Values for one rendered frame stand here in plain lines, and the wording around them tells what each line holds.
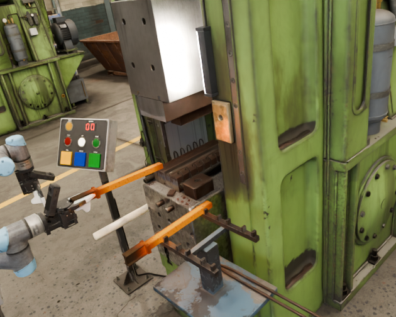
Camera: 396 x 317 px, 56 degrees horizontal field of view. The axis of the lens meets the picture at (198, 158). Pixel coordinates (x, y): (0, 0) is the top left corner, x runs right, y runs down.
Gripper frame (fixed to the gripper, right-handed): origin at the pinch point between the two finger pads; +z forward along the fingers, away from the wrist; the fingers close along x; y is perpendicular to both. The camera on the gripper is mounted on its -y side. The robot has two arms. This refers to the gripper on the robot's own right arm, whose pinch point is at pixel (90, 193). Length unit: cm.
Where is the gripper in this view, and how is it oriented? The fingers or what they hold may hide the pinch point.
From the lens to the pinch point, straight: 148.2
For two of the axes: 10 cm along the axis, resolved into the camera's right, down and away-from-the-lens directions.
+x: 6.5, 2.3, -7.2
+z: 7.5, -3.6, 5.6
